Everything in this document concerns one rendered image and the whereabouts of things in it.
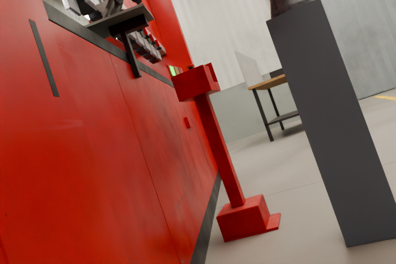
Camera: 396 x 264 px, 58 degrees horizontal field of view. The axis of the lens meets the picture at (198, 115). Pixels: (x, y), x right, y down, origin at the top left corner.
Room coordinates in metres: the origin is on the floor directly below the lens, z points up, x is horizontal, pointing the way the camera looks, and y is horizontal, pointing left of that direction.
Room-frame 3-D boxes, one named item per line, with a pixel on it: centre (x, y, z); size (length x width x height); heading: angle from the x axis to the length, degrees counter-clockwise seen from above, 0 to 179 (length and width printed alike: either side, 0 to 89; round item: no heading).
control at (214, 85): (1.68, -0.04, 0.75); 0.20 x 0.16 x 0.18; 164
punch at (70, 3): (1.35, 0.32, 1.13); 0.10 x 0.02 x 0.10; 175
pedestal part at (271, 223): (1.67, -0.07, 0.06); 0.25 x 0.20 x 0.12; 74
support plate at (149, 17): (1.34, 0.18, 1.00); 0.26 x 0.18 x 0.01; 85
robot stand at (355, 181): (1.21, -0.42, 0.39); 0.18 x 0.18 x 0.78; 71
